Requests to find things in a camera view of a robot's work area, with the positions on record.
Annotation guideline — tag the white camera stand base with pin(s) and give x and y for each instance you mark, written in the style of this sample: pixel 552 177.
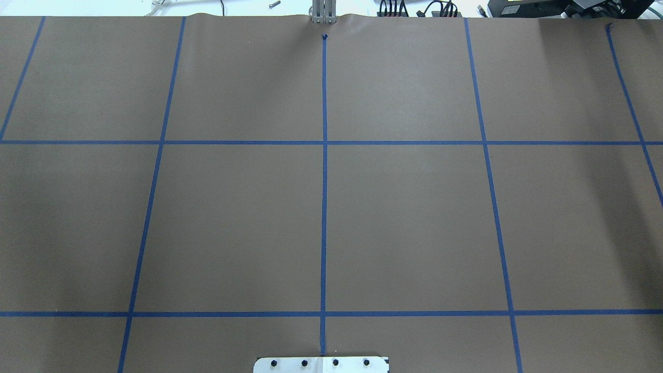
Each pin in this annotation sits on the white camera stand base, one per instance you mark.
pixel 323 364

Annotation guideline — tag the aluminium frame post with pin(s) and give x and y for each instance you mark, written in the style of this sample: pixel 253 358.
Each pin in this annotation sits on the aluminium frame post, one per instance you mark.
pixel 323 12

